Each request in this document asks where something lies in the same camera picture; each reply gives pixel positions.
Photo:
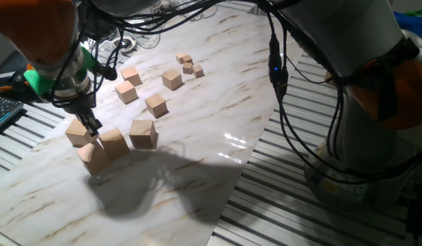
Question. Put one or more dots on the silver round dish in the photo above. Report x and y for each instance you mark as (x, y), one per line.
(124, 43)

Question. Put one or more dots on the small wooden cube block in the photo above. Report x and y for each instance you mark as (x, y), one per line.
(187, 68)
(198, 71)
(179, 57)
(188, 59)

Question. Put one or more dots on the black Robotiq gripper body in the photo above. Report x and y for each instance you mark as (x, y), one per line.
(79, 106)

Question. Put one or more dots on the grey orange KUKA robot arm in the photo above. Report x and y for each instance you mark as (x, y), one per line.
(351, 34)

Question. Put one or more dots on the orange brown bin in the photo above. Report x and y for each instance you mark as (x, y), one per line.
(330, 79)

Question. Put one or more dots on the orange black teach pendant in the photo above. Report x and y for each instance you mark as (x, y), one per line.
(6, 80)

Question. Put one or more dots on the blue bag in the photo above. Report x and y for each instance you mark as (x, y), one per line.
(412, 24)

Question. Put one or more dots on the large wooden cube block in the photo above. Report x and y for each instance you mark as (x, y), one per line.
(142, 134)
(114, 144)
(76, 135)
(94, 159)
(126, 91)
(131, 76)
(156, 105)
(172, 79)

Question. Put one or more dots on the white marble pattern mat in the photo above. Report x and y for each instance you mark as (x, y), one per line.
(204, 112)

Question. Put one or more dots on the black computer keyboard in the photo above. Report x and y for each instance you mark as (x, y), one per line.
(4, 111)

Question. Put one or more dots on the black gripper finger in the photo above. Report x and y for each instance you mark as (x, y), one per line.
(91, 125)

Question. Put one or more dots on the green cloth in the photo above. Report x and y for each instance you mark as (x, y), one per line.
(417, 13)

